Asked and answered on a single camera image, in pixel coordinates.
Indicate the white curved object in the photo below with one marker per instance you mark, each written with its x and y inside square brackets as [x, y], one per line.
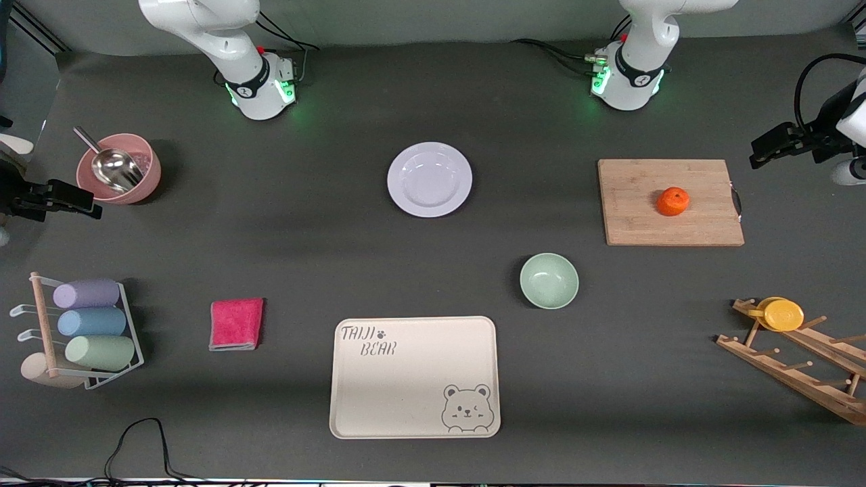
[13, 143]

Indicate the blue cup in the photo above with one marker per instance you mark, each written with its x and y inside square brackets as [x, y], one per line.
[93, 322]

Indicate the beige cup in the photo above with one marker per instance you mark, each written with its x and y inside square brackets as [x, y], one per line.
[34, 370]

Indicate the green cup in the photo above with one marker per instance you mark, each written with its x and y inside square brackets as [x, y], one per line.
[101, 352]

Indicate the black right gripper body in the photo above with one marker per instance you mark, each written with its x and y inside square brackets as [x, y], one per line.
[15, 191]

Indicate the pink bowl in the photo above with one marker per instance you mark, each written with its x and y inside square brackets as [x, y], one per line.
[147, 181]

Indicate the purple cup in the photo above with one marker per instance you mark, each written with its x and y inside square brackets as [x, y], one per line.
[88, 294]

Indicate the black metal rail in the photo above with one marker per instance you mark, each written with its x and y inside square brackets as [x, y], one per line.
[37, 30]

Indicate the white round plate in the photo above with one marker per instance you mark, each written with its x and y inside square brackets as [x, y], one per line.
[429, 179]

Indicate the pink folded cloth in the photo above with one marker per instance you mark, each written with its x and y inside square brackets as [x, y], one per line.
[236, 323]

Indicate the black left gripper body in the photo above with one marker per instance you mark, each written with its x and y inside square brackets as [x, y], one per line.
[816, 136]

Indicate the wooden cutting board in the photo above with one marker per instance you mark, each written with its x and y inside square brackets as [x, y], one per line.
[632, 203]

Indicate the light green bowl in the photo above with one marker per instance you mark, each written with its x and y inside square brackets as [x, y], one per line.
[549, 281]

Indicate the wooden mug rack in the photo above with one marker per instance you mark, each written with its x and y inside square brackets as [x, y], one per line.
[798, 382]

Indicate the metal scoop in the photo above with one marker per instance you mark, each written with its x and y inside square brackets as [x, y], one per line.
[116, 169]

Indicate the orange fruit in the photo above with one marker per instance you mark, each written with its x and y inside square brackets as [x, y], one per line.
[673, 202]

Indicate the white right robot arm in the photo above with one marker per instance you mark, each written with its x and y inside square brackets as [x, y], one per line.
[257, 88]

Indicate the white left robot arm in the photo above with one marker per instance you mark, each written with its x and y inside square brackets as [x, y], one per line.
[629, 74]

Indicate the beige bear print tray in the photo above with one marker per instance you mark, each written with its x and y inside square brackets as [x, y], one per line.
[413, 385]

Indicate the yellow mug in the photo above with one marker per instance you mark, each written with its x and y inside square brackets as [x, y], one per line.
[781, 315]

